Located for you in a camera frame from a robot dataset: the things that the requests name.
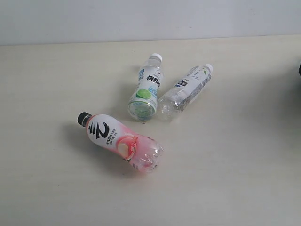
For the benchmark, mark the green label Gatorade bottle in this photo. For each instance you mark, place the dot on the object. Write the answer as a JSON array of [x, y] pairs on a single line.
[[143, 103]]

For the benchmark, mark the pink peach drink bottle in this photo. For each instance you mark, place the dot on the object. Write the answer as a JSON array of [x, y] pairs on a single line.
[[141, 152]]

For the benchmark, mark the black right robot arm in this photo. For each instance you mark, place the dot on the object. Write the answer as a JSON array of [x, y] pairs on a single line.
[[299, 71]]

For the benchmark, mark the clear white-capped water bottle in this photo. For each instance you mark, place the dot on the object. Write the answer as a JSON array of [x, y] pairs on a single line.
[[184, 92]]

